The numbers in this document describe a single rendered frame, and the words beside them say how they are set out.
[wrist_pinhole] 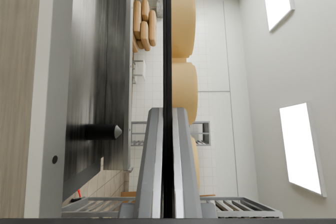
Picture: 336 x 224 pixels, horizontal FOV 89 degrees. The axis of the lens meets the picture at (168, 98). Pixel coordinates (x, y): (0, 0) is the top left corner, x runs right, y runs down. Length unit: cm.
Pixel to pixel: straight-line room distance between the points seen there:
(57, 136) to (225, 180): 441
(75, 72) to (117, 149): 21
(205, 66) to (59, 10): 448
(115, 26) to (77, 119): 27
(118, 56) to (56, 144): 33
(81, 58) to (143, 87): 405
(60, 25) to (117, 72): 28
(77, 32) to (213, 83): 427
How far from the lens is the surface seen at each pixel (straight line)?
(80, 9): 38
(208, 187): 446
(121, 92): 45
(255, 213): 162
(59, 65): 19
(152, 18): 420
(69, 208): 193
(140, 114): 427
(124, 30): 50
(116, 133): 35
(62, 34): 20
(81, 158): 37
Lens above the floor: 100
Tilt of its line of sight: level
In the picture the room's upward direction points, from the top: 90 degrees clockwise
